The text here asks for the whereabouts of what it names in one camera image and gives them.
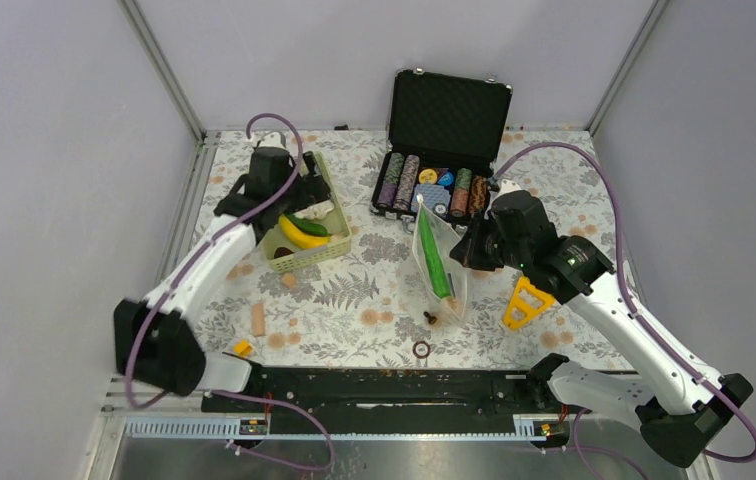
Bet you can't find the small black screw piece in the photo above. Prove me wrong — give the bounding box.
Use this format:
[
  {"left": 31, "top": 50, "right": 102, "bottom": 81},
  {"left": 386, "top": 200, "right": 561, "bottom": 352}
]
[{"left": 423, "top": 311, "right": 438, "bottom": 325}]

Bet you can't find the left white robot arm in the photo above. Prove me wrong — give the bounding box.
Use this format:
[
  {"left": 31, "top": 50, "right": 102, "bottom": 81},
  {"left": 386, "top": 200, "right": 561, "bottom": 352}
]
[{"left": 113, "top": 132, "right": 332, "bottom": 411}]

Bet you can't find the small dark green pepper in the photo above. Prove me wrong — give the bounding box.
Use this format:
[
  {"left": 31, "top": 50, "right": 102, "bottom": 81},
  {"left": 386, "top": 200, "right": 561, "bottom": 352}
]
[{"left": 286, "top": 214, "right": 331, "bottom": 237}]

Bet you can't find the black poker chip case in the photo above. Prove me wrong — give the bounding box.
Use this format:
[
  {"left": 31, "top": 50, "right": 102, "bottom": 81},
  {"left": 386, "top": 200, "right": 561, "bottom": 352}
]
[{"left": 369, "top": 69, "right": 513, "bottom": 228}]

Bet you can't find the long green pepper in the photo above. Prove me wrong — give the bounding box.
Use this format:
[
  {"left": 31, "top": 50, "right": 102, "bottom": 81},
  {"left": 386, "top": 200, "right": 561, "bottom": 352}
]
[{"left": 417, "top": 209, "right": 452, "bottom": 299}]

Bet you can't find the purple cable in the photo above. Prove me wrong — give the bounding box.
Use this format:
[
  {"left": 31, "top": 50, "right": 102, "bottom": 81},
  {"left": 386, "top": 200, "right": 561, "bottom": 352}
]
[
  {"left": 123, "top": 112, "right": 338, "bottom": 473},
  {"left": 489, "top": 141, "right": 756, "bottom": 480}
]

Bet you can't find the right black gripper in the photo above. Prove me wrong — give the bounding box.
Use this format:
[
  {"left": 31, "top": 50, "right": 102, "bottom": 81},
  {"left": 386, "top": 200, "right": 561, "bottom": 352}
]
[{"left": 449, "top": 208, "right": 530, "bottom": 271}]

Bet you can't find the clear zip top bag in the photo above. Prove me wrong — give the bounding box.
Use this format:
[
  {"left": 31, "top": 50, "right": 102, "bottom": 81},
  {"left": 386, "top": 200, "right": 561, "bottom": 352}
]
[{"left": 412, "top": 194, "right": 469, "bottom": 327}]

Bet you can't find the light green plastic basket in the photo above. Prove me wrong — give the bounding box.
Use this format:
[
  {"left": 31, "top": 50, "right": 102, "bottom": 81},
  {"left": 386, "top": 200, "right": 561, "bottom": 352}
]
[{"left": 260, "top": 152, "right": 353, "bottom": 273}]

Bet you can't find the yellow banana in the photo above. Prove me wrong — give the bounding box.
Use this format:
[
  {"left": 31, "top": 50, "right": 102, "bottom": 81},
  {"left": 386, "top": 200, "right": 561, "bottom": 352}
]
[{"left": 278, "top": 215, "right": 332, "bottom": 250}]

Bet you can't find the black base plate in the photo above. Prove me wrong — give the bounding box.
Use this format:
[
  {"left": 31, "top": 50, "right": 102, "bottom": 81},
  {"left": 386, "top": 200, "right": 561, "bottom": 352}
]
[{"left": 200, "top": 363, "right": 578, "bottom": 435}]

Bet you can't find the wooden cylinder block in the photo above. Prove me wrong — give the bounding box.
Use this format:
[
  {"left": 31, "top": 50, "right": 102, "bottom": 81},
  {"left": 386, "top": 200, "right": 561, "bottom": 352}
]
[{"left": 251, "top": 302, "right": 266, "bottom": 337}]

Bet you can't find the yellow plastic triangle tool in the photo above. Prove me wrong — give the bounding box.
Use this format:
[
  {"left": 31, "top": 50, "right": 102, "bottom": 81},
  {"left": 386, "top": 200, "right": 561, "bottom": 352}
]
[{"left": 502, "top": 276, "right": 555, "bottom": 331}]

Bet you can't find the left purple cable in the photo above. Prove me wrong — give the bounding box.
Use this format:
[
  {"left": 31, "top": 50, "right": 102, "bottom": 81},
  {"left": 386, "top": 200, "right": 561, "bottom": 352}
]
[{"left": 123, "top": 112, "right": 338, "bottom": 473}]

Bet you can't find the garlic bulb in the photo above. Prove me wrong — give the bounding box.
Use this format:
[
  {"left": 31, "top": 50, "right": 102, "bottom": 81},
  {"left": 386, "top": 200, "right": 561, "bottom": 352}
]
[{"left": 441, "top": 297, "right": 464, "bottom": 315}]

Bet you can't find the white mushroom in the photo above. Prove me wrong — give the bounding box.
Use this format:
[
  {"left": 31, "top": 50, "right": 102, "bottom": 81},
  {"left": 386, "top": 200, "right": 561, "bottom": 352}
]
[{"left": 295, "top": 200, "right": 335, "bottom": 221}]

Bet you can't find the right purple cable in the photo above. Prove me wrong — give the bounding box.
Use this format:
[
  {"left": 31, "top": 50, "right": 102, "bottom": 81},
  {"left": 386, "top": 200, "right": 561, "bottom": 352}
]
[{"left": 489, "top": 141, "right": 756, "bottom": 480}]

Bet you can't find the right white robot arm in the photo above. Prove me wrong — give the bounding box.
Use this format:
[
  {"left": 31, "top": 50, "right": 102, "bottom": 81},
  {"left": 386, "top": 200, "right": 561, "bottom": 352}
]
[{"left": 450, "top": 180, "right": 753, "bottom": 468}]

